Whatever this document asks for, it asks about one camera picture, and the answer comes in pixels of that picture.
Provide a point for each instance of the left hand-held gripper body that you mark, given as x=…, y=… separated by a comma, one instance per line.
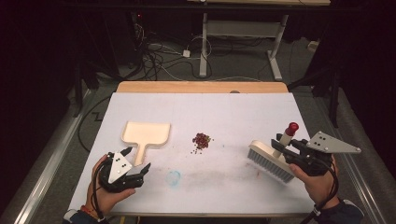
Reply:
x=120, y=168

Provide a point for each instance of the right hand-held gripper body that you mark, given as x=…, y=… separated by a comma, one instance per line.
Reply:
x=323, y=143

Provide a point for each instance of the cream brush with red tip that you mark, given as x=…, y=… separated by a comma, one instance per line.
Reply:
x=264, y=153

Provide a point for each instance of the cream dustpan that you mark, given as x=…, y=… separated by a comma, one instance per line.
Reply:
x=146, y=133

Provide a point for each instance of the pile of red beans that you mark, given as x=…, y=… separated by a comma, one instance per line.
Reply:
x=201, y=140

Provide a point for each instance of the person's left hand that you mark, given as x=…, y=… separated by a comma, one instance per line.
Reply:
x=106, y=200

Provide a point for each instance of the person's right hand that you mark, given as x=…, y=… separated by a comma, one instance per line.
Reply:
x=320, y=188

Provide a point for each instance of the black stand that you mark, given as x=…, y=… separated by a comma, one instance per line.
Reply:
x=334, y=93
x=77, y=90

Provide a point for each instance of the white table cover sheet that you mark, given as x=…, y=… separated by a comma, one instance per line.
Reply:
x=218, y=112

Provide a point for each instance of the wooden table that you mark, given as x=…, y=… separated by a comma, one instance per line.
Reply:
x=202, y=87

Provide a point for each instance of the white box on floor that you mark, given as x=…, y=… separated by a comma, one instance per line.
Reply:
x=313, y=45

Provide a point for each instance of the white power adapter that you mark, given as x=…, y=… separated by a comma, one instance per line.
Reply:
x=186, y=53

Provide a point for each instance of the white-legged desk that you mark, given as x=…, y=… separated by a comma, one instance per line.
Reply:
x=204, y=46

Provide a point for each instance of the metal floor rail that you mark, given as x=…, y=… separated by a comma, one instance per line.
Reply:
x=358, y=180
x=46, y=180

